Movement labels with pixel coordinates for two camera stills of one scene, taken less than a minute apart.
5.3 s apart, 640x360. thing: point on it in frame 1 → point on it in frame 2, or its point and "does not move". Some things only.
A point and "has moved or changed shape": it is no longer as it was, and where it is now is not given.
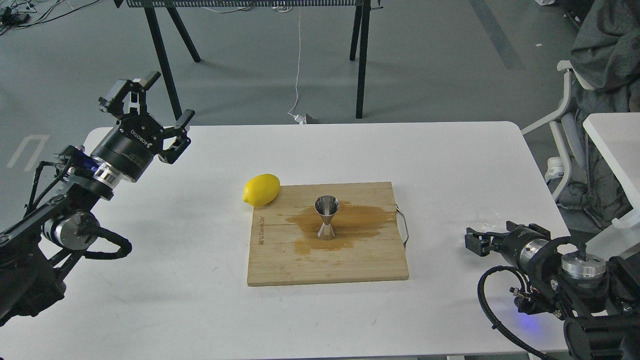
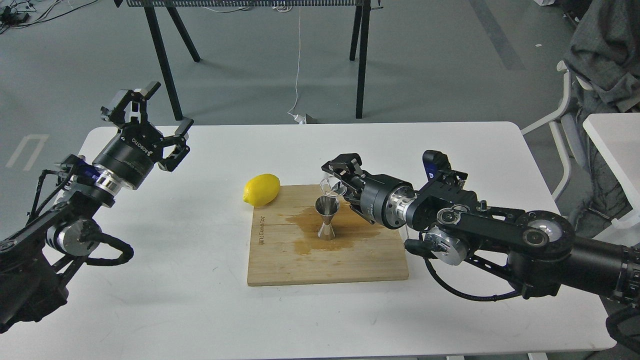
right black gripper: [526, 248] → [385, 199]
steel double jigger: [326, 206] does not move
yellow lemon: [261, 190] does not move
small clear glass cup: [485, 220] has moved or changed shape
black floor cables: [15, 14] does not move
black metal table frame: [361, 27] does not move
